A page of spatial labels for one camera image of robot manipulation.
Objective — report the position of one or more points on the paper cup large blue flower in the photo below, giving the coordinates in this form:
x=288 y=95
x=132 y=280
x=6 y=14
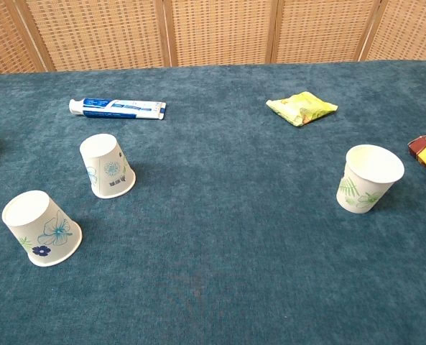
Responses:
x=36 y=223

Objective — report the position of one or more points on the paper cup with printed text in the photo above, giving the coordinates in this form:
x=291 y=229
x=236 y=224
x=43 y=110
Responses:
x=105 y=161

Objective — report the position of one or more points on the wicker folding screen panel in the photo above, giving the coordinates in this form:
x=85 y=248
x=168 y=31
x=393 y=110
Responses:
x=324 y=32
x=220 y=32
x=97 y=32
x=4 y=36
x=410 y=32

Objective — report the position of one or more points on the yellow green snack packet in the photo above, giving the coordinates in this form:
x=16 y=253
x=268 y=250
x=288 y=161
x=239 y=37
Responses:
x=302 y=106

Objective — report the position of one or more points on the teal blue table cloth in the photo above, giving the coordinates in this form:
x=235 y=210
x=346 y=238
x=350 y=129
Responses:
x=212 y=251

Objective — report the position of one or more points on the blue white toothpaste tube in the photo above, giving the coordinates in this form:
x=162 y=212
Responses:
x=126 y=108

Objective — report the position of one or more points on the paper cup green fern print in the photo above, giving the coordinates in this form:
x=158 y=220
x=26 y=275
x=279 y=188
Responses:
x=363 y=187

